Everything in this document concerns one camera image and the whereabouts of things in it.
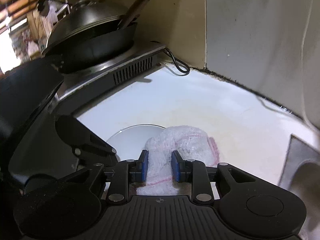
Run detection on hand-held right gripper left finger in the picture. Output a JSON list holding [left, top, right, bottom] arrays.
[[69, 150, 150, 204]]

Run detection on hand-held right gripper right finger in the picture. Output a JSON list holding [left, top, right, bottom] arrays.
[[171, 150, 258, 204]]

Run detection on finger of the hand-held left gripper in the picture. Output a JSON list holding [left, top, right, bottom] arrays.
[[73, 132, 117, 156]]

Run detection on white pink-edged dishcloth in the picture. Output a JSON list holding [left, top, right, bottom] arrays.
[[136, 125, 220, 195]]

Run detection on white bowl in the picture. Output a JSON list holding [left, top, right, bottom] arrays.
[[106, 124, 166, 162]]

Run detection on silver stove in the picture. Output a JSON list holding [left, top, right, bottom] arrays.
[[54, 42, 167, 116]]

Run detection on black wok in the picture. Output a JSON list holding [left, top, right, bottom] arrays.
[[41, 21, 138, 74]]

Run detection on metal wok lid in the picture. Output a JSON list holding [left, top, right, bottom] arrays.
[[46, 1, 128, 51]]

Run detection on stainless steel sink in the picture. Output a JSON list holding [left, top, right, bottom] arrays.
[[277, 134, 320, 198]]

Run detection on black power cable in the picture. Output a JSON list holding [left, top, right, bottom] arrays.
[[162, 47, 191, 76]]

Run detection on thin white wire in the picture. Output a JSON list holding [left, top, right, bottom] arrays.
[[257, 96, 294, 114]]

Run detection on wooden spatula handle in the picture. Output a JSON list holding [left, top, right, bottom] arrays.
[[117, 0, 156, 31]]

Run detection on white cable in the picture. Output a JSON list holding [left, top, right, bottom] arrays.
[[299, 17, 320, 131]]

